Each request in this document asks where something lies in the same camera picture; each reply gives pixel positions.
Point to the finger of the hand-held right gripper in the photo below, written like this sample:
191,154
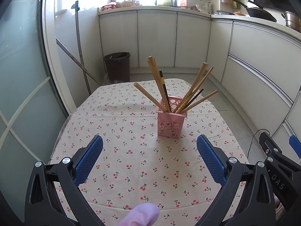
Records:
268,146
295,146

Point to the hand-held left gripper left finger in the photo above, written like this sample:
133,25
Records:
88,160

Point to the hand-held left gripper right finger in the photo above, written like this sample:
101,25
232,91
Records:
210,160

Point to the pink perforated utensil holder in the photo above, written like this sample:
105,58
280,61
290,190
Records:
169,124

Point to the plain dark chopstick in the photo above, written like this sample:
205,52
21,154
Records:
195,96

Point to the dark chopstick with gold band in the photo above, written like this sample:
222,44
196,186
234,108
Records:
165,91

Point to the bundle of wooden chopsticks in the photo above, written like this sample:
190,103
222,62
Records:
157,80

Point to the person's right hand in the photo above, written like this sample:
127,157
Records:
278,204

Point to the person's left hand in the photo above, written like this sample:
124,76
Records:
141,216

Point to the cherry print tablecloth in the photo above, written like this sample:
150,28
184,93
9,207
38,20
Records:
141,160

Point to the white cabinet with drawers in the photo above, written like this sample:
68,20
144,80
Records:
254,51

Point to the brown wicker trash bin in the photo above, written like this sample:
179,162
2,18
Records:
117,68

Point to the frosted glass sliding door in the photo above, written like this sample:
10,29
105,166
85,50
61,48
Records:
23,75

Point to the grey metal pole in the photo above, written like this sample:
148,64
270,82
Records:
70,53

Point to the steel cooking pot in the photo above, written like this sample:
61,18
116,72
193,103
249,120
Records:
294,21

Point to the black wok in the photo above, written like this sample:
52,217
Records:
261,14

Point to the white cabinet with doors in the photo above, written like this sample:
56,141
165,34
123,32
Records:
155,37

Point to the orange clay pot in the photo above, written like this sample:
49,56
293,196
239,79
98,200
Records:
237,13

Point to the steel pan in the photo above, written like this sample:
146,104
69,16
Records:
224,12

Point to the white electric kettle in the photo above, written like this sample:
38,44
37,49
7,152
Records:
208,8

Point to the steel basin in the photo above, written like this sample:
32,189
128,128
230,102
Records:
190,8

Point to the red plastic basket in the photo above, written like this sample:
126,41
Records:
109,7

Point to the woven wicker basket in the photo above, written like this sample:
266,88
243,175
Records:
127,4

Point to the red patterned packet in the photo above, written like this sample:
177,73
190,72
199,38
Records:
183,1

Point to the white plastic container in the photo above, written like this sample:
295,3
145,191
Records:
163,1

